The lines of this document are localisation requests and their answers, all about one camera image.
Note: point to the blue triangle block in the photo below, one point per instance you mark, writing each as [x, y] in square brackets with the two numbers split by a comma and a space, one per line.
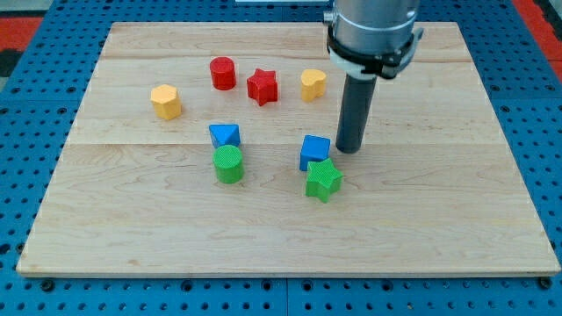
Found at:
[225, 134]

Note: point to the red cylinder block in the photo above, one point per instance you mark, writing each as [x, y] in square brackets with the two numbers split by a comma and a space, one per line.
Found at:
[223, 73]

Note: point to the green cylinder block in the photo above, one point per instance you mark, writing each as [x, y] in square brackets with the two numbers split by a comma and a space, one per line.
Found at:
[228, 163]

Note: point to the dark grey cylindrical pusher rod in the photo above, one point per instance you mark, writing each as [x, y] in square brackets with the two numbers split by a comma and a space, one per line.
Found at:
[355, 107]

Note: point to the yellow hexagon block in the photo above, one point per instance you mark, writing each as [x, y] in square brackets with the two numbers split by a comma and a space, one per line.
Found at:
[166, 101]

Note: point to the red star block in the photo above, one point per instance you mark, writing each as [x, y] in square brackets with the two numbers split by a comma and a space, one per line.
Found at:
[262, 86]

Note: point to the yellow heart block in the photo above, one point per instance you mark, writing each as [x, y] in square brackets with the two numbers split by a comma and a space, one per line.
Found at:
[313, 84]

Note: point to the green star block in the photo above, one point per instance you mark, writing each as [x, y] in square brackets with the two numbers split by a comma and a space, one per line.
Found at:
[323, 179]

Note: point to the blue cube block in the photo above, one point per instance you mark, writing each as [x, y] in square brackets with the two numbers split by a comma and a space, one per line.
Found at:
[314, 149]

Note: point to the wooden board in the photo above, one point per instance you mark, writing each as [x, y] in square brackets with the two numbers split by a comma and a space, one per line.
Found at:
[433, 192]

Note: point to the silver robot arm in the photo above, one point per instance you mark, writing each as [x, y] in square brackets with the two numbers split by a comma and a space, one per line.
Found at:
[368, 40]

